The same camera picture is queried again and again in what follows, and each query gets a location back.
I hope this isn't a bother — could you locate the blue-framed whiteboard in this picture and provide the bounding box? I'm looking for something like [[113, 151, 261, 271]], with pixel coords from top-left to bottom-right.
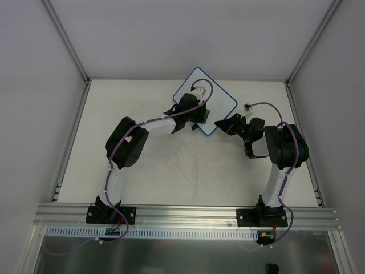
[[172, 67, 238, 136]]

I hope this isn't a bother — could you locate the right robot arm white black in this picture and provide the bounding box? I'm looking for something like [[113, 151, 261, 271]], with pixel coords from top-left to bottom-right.
[[214, 114, 309, 226]]

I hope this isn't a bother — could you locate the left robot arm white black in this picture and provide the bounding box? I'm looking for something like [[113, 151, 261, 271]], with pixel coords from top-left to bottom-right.
[[86, 93, 209, 224]]

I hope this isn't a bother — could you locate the small black object bottom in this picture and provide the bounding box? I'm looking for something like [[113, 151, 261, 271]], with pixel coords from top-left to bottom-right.
[[266, 264, 279, 274]]

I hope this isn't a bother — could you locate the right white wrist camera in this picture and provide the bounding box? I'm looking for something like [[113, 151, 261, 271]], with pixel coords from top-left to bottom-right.
[[244, 103, 253, 118]]

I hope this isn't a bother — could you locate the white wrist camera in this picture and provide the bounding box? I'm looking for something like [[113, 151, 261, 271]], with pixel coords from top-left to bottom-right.
[[244, 103, 253, 118], [190, 86, 206, 104]]

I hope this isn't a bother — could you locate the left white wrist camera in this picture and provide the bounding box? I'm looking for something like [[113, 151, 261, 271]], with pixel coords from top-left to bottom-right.
[[190, 86, 206, 104]]

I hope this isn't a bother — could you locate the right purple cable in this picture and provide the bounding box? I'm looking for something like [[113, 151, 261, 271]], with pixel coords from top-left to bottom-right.
[[246, 102, 303, 249]]

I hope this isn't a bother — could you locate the purple cable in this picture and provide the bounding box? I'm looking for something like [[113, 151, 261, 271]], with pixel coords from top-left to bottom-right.
[[42, 78, 214, 255], [246, 102, 303, 249]]

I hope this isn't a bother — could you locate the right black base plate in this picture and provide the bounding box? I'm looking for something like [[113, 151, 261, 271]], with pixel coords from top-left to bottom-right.
[[236, 207, 288, 228]]

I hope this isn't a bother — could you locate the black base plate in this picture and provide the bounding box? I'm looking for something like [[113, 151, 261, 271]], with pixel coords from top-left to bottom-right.
[[86, 204, 136, 225], [236, 207, 288, 228]]

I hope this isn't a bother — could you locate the aluminium front rail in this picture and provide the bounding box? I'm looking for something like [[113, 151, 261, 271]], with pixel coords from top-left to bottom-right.
[[33, 203, 342, 231]]

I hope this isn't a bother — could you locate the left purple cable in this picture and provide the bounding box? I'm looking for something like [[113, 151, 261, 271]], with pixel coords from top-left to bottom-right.
[[42, 78, 214, 255]]

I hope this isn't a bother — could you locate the white slotted cable duct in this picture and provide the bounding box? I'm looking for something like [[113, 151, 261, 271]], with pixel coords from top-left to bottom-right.
[[45, 226, 258, 241]]

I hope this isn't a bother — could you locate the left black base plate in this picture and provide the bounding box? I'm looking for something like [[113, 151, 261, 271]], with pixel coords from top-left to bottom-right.
[[86, 204, 136, 225]]

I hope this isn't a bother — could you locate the left aluminium frame post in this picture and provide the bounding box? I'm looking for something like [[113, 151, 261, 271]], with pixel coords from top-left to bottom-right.
[[40, 0, 90, 84]]

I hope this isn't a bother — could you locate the aluminium frame post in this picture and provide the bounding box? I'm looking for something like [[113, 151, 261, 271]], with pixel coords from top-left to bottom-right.
[[40, 0, 90, 84], [286, 0, 343, 87]]

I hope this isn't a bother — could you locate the right aluminium frame post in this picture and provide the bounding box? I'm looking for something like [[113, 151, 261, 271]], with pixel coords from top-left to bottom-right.
[[286, 0, 343, 87]]

